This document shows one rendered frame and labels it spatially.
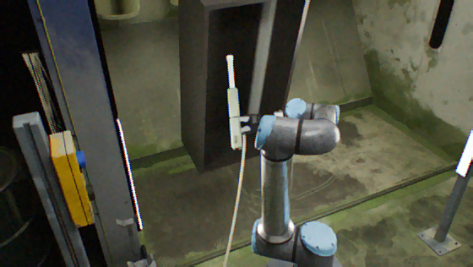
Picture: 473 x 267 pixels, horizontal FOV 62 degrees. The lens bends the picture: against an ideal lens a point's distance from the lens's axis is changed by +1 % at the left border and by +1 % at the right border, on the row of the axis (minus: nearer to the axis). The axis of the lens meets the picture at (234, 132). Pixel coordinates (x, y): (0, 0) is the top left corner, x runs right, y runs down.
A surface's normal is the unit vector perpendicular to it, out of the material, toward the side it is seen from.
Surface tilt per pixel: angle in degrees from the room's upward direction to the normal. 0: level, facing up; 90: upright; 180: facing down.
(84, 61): 90
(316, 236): 5
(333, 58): 57
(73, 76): 90
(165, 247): 0
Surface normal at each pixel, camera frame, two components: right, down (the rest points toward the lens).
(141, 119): 0.34, -0.04
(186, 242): -0.01, -0.83
